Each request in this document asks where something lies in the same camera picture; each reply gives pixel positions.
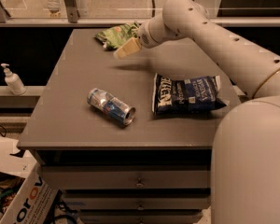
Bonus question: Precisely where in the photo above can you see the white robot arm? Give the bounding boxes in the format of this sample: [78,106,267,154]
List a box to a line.
[115,0,280,224]

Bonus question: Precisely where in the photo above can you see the grey drawer cabinet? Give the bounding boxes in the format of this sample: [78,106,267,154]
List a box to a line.
[20,30,239,224]

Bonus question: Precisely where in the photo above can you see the metal drawer knob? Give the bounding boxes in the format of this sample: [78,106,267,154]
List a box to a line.
[135,178,145,188]
[136,204,145,211]

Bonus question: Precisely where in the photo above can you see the green jalapeno chip bag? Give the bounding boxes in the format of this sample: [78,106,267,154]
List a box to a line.
[94,22,139,50]

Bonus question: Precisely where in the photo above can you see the silver blue redbull can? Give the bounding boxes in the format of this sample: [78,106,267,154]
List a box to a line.
[87,88,135,126]

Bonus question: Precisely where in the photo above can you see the white pump sanitizer bottle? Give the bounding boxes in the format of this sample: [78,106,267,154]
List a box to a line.
[1,63,26,95]

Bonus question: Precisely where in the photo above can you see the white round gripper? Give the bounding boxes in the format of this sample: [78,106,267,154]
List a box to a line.
[113,14,172,59]

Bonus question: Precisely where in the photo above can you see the metal drawer knob top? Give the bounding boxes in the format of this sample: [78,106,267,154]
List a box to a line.
[135,178,145,188]

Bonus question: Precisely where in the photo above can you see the metal drawer knob middle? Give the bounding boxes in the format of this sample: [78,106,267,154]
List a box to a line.
[136,204,145,211]

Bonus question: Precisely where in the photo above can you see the white cardboard box orange letters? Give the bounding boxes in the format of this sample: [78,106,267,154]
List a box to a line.
[0,136,57,224]

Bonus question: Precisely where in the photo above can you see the dark blue kettle chip bag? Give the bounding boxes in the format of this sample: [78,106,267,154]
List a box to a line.
[152,74,229,115]

